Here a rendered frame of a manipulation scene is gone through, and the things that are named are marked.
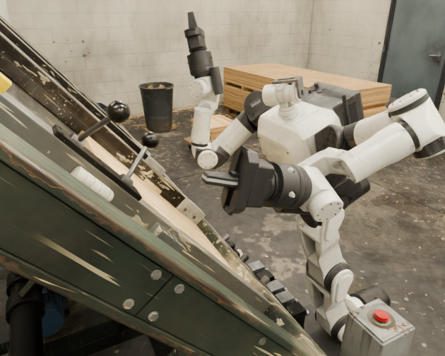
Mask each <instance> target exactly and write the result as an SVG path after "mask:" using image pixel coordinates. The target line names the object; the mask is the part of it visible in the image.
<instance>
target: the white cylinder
mask: <svg viewBox="0 0 445 356"><path fill-rule="evenodd" d="M71 175H73V176H74V177H75V178H76V179H78V180H79V181H81V182H82V183H84V184H85V185H86V186H88V187H89V188H90V189H92V190H93V191H94V192H96V193H97V194H99V195H100V196H101V197H103V198H104V199H105V200H107V201H109V202H110V201H111V200H112V199H113V197H114V193H113V191H112V190H111V189H110V188H109V187H107V186H106V185H104V184H103V183H102V182H101V181H99V180H98V179H97V178H95V177H94V176H92V175H91V174H90V173H89V172H87V171H86V170H85V169H83V168H82V167H76V168H75V169H74V170H73V171H72V172H71Z"/></svg>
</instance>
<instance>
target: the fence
mask: <svg viewBox="0 0 445 356"><path fill-rule="evenodd" d="M0 123H1V124H2V125H4V126H5V127H6V128H7V129H9V130H10V131H12V132H13V133H14V134H16V135H17V136H19V137H20V138H21V139H23V140H24V141H25V142H27V143H29V144H30V145H31V146H32V147H33V148H35V149H37V150H38V151H40V152H41V153H42V154H43V155H45V156H46V157H48V158H49V159H50V160H52V161H53V162H55V163H56V164H57V165H58V166H60V167H61V168H63V169H64V170H66V171H67V172H68V173H69V174H70V173H71V172H72V171H73V170H74V169H75V168H76V167H82V168H83V169H85V170H86V171H87V172H89V173H90V174H91V175H92V176H94V177H95V178H97V179H98V180H99V181H101V182H102V183H103V184H104V185H106V186H107V187H109V188H110V189H111V190H112V191H113V193H114V197H113V199H112V200H111V201H110V203H111V204H112V205H113V206H115V207H117V208H118V209H119V210H120V211H122V212H123V213H125V214H126V215H128V216H129V217H130V218H132V219H133V220H135V221H136V222H137V223H138V224H140V225H141V226H143V227H144V228H146V229H147V230H149V229H150V228H151V227H152V226H154V224H155V223H156V222H157V223H159V224H160V225H162V226H163V227H164V228H165V229H167V230H168V231H169V232H171V233H172V234H173V235H174V236H176V237H177V238H179V241H180V242H181V243H182V245H183V246H184V247H185V248H184V249H183V250H182V251H181V253H180V254H181V255H182V256H184V257H185V258H187V259H188V260H190V261H191V262H192V263H194V264H195V265H197V266H198V267H199V268H200V269H202V270H203V271H205V272H206V273H207V274H208V275H210V276H212V277H213V278H215V279H216V280H217V281H218V282H220V283H221V284H223V285H224V286H225V287H227V288H228V289H229V290H231V291H233V293H235V294H236V295H238V296H239V297H241V298H242V299H243V300H244V301H246V302H248V303H249V304H250V305H251V306H253V307H254V308H256V309H257V310H259V311H260V312H261V313H262V314H263V313H264V312H265V311H266V310H267V308H269V307H270V306H271V303H270V302H269V301H268V300H267V299H266V298H265V297H264V296H263V294H262V293H261V292H259V291H258V290H257V289H256V288H255V287H253V286H252V285H250V284H249V283H248V282H247V281H246V280H245V279H243V278H242V277H241V276H239V275H238V274H236V273H235V272H234V271H233V270H232V269H231V268H229V267H228V266H226V265H225V264H224V263H223V262H222V261H220V260H219V259H218V258H216V257H215V256H214V255H212V254H211V253H210V252H209V251H208V250H206V249H205V248H204V247H202V246H201V245H200V244H199V243H198V242H196V241H195V240H194V239H192V238H191V237H190V236H188V235H187V234H186V233H185V232H183V231H182V230H181V229H179V228H178V227H177V226H176V225H175V224H173V223H172V222H171V221H169V220H168V219H167V218H166V217H165V216H163V215H162V214H161V213H159V212H158V211H157V210H155V209H154V208H153V207H152V206H150V205H149V204H148V203H146V202H145V201H144V200H143V199H141V200H140V201H138V200H137V199H135V198H134V197H133V196H132V195H131V194H129V193H128V192H126V191H125V190H124V189H122V188H121V187H120V186H119V185H118V184H116V183H115V182H113V181H112V180H111V179H110V178H109V177H107V176H106V175H105V174H103V173H102V172H101V171H99V170H98V169H97V168H96V167H94V166H93V165H91V164H90V163H89V162H88V161H87V160H85V159H84V158H82V157H81V156H80V155H79V154H78V153H76V152H75V151H74V150H72V149H71V148H70V147H68V146H67V145H66V144H65V143H63V142H62V141H61V140H59V139H58V138H57V137H56V136H55V135H54V133H53V130H52V127H51V126H49V125H48V124H46V123H45V122H44V121H42V120H41V119H40V118H39V117H38V116H37V115H35V114H34V113H32V112H31V111H30V110H29V109H28V108H27V107H25V106H24V105H22V104H21V103H20V102H19V101H17V100H16V99H15V98H14V97H12V96H11V95H9V94H8V93H7V92H5V93H4V94H1V93H0Z"/></svg>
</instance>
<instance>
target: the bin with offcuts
mask: <svg viewBox="0 0 445 356"><path fill-rule="evenodd" d="M138 87H139V88H140V92H141V99H142V103H143V111H144V115H145V120H146V127H147V129H148V130H149V131H167V130H170V129H171V128H172V105H173V87H174V84H173V83H168V82H152V83H143V84H140V85H139V86H138Z"/></svg>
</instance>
